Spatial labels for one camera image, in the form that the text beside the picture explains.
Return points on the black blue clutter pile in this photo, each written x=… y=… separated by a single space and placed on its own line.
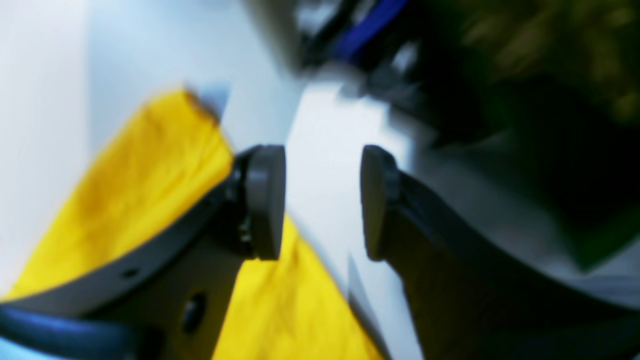
x=394 y=44

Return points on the yellow t-shirt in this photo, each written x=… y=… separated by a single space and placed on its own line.
x=163 y=160

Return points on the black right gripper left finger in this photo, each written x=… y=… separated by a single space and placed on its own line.
x=168 y=298

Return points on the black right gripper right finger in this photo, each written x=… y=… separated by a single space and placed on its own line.
x=469 y=299

